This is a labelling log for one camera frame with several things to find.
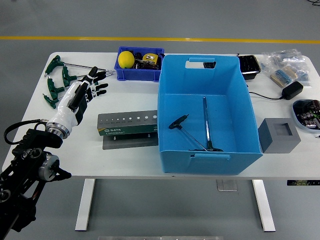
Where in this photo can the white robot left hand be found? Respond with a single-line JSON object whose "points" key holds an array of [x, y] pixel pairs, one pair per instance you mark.
{"points": [[66, 110]]}

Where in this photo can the large light blue box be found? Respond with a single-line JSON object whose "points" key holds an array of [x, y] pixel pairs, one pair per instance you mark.
{"points": [[225, 120]]}

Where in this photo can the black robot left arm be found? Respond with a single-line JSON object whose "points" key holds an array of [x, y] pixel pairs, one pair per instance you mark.
{"points": [[37, 140]]}

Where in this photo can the yellow lemon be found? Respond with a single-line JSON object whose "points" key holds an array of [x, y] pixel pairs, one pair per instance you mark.
{"points": [[126, 59]]}

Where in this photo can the small dark blue bin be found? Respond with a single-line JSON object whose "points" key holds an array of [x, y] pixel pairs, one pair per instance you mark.
{"points": [[137, 75]]}

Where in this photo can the white table leg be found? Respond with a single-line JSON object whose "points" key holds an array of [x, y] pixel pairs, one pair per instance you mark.
{"points": [[263, 205], [85, 205]]}

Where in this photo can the yellow tape measure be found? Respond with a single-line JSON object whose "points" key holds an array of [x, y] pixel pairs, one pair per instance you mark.
{"points": [[150, 58]]}

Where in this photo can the black plastic tray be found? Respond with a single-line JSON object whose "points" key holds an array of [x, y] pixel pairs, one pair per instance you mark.
{"points": [[248, 66]]}

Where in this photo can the grey foam block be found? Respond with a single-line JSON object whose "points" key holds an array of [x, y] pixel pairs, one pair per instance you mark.
{"points": [[280, 145]]}

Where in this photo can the bag of blue resistor strips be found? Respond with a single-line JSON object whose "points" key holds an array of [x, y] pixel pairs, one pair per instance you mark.
{"points": [[283, 76]]}

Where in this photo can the clear plastic parts bag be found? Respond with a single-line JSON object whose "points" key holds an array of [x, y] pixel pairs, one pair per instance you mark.
{"points": [[282, 56]]}

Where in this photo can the black power adapter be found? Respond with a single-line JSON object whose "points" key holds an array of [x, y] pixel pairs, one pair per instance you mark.
{"points": [[292, 90]]}

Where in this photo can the blue-rimmed bowl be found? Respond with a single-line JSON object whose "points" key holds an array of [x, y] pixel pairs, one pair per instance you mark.
{"points": [[295, 110]]}

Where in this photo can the clear bag with blue parts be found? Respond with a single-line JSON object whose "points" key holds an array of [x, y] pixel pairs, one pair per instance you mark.
{"points": [[303, 73]]}

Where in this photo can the electronic components heap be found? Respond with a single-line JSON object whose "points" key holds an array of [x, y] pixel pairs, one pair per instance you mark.
{"points": [[310, 115]]}

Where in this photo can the black table control panel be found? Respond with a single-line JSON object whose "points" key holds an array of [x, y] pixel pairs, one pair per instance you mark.
{"points": [[302, 182]]}

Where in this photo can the grey metal bracket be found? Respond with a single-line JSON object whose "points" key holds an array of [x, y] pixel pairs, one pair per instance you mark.
{"points": [[226, 185]]}

